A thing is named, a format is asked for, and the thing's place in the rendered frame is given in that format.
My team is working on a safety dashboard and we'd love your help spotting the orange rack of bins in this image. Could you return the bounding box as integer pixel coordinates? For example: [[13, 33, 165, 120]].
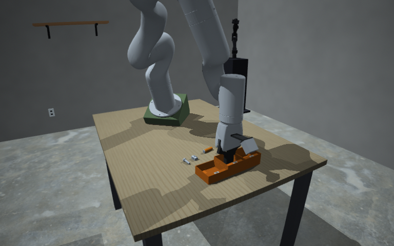
[[195, 147, 261, 184]]

